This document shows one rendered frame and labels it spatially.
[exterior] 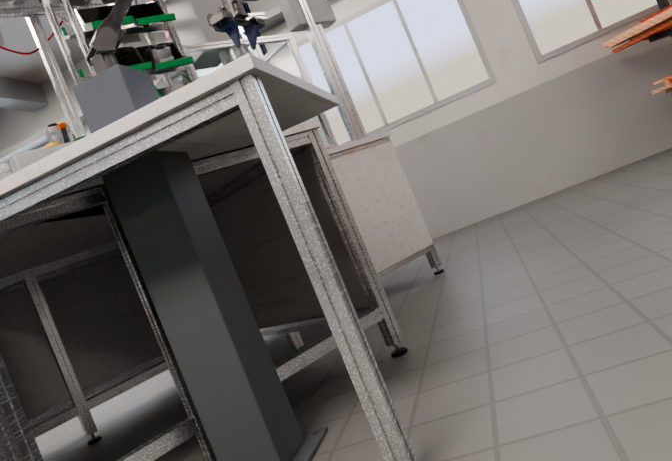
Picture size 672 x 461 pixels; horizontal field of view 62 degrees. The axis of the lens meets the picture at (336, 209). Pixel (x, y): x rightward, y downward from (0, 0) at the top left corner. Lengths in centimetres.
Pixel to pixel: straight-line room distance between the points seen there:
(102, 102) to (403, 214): 201
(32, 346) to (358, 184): 183
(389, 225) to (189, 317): 181
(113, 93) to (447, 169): 396
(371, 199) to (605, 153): 270
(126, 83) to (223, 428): 86
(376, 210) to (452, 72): 240
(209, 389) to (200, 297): 22
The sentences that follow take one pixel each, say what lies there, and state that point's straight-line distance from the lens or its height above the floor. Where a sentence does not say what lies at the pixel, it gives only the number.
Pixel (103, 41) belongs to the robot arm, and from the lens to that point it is 157.
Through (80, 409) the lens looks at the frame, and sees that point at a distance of 289.
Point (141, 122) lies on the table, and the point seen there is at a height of 83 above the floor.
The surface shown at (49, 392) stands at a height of 25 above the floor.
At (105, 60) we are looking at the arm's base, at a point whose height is 110.
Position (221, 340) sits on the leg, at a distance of 140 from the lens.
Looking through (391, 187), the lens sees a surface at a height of 55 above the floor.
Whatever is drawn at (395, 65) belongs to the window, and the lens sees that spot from 522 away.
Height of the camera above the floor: 52
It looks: 1 degrees up
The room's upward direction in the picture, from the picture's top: 22 degrees counter-clockwise
